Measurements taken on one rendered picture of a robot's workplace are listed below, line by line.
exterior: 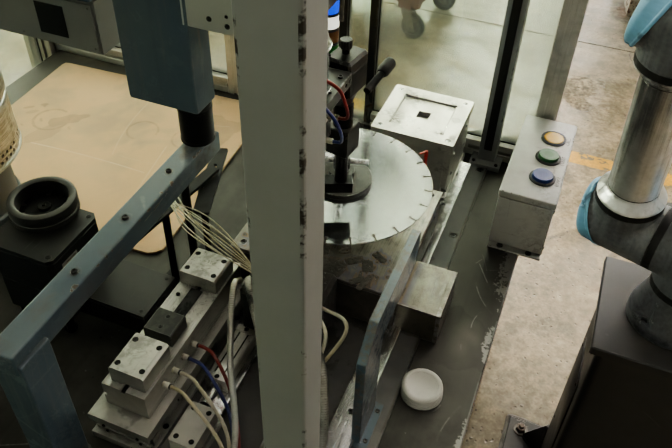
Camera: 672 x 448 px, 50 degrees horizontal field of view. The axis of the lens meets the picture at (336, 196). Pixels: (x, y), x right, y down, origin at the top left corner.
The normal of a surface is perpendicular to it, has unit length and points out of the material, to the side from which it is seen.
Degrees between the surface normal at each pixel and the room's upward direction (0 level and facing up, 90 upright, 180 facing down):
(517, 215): 90
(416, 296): 0
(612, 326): 0
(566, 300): 0
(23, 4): 90
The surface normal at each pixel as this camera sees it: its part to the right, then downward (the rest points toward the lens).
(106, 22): 0.93, 0.26
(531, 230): -0.37, 0.60
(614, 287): 0.03, -0.76
